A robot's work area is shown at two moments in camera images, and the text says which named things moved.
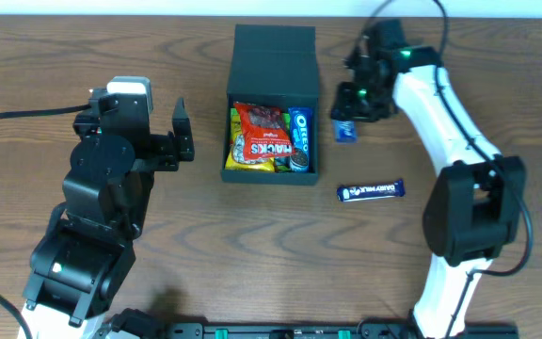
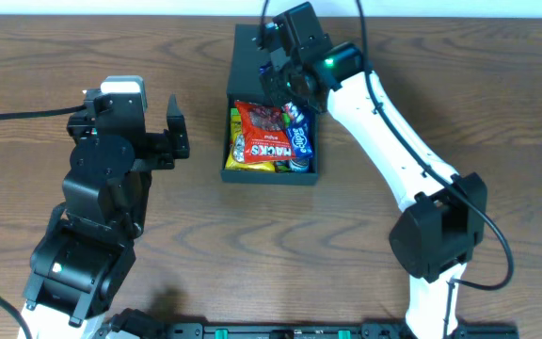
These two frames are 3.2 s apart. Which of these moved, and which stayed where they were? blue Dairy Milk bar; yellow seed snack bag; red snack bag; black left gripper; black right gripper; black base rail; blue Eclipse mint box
Moved: blue Eclipse mint box; black right gripper; blue Dairy Milk bar
Stayed: red snack bag; black base rail; yellow seed snack bag; black left gripper
